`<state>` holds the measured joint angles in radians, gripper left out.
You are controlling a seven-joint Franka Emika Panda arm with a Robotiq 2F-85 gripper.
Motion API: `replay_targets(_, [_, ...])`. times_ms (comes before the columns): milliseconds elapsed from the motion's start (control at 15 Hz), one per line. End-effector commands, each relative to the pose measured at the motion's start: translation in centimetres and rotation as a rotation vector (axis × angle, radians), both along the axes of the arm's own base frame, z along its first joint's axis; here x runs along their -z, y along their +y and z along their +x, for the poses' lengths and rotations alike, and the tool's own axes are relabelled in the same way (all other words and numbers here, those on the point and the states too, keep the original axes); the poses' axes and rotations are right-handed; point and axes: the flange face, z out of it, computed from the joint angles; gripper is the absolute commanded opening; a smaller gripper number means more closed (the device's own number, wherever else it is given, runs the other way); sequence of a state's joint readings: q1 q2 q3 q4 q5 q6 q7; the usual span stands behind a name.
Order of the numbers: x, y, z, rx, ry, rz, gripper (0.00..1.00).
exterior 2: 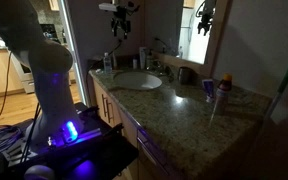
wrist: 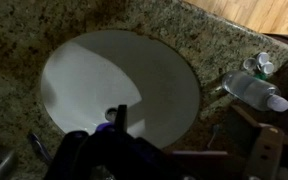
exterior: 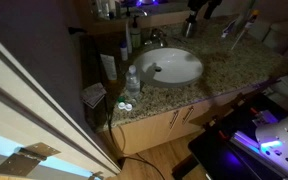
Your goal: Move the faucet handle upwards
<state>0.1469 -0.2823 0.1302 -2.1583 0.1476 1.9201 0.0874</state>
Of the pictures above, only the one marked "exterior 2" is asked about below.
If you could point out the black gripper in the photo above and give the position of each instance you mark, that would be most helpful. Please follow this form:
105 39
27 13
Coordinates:
121 16

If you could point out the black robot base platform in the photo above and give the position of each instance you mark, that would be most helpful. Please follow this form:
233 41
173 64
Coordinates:
94 150

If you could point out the grey Franka robot arm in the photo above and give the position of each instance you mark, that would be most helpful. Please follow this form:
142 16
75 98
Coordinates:
52 90

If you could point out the chrome faucet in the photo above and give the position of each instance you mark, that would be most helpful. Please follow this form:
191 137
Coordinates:
157 66

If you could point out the clear plastic water bottle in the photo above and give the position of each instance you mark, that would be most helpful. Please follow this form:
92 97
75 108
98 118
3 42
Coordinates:
107 64

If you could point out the small white bottle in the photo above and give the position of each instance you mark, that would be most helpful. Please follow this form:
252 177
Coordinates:
135 63

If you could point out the tall white tube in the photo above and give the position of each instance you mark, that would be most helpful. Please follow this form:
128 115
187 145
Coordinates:
143 58

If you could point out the clear soap dispenser bottle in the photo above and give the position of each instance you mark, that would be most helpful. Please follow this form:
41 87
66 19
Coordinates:
149 60

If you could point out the white oval sink basin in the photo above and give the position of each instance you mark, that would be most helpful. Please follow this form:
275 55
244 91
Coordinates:
138 80

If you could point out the dark kitchen appliance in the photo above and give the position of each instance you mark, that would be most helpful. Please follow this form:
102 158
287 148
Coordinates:
50 32

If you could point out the dark metal cup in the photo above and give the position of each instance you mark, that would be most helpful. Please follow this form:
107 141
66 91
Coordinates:
185 75

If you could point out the white kitchen oven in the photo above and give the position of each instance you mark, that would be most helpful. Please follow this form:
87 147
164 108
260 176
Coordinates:
25 78

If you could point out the blue cup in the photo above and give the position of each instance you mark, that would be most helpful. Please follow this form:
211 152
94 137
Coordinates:
209 90

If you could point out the granite topped vanity cabinet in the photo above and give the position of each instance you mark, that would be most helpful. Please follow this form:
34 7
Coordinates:
180 120

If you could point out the orange capped spray can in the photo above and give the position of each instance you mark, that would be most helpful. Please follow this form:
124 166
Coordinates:
222 96

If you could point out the round dark knob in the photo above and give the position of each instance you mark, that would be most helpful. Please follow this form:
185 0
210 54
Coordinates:
39 173

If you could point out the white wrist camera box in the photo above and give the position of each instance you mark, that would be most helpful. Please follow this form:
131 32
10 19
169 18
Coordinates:
108 7

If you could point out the white door frame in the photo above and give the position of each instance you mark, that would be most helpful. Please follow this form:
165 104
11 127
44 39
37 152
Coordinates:
74 50

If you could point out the wood framed wall mirror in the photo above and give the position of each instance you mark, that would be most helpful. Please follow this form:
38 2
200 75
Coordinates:
214 40

